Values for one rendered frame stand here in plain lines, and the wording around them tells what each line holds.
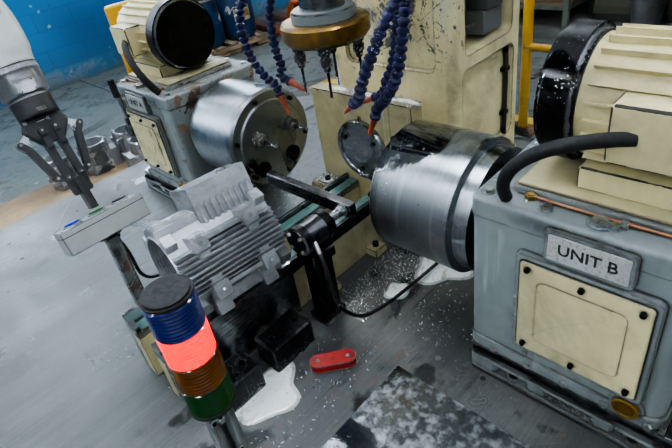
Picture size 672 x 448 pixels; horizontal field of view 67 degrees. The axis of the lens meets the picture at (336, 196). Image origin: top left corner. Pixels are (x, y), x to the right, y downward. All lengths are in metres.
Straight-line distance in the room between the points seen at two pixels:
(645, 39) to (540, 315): 0.38
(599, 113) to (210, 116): 0.89
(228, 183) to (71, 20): 5.81
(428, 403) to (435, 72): 0.69
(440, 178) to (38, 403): 0.87
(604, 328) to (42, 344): 1.10
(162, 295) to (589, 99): 0.54
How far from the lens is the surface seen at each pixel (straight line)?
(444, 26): 1.12
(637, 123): 0.64
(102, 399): 1.13
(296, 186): 1.08
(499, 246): 0.78
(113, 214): 1.12
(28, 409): 1.21
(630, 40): 0.72
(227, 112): 1.25
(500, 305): 0.86
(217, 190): 0.94
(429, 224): 0.86
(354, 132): 1.20
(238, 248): 0.91
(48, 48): 6.62
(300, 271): 1.08
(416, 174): 0.87
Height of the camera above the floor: 1.57
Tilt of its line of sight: 32 degrees down
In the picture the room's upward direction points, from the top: 10 degrees counter-clockwise
